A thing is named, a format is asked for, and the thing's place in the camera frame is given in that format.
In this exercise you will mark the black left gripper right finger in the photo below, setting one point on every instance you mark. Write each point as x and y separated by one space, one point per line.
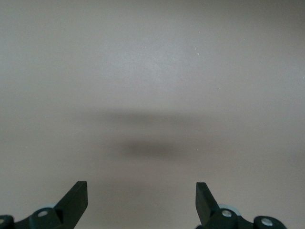
207 207

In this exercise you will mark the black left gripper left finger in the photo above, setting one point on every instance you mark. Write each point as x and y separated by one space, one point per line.
71 207

